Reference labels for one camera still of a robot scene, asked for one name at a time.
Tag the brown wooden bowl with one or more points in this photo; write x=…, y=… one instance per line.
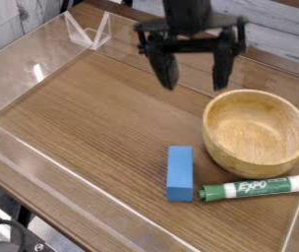
x=249, y=130

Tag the clear acrylic tray wall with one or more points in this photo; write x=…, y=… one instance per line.
x=92, y=217

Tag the green Expo marker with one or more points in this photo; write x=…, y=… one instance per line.
x=248, y=188

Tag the blue rectangular block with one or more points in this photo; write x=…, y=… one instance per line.
x=179, y=174

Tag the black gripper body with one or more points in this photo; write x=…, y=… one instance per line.
x=191, y=28

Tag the clear acrylic corner bracket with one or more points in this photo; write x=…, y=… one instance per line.
x=90, y=38

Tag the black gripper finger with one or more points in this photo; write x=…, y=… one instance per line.
x=223, y=60
x=160, y=53

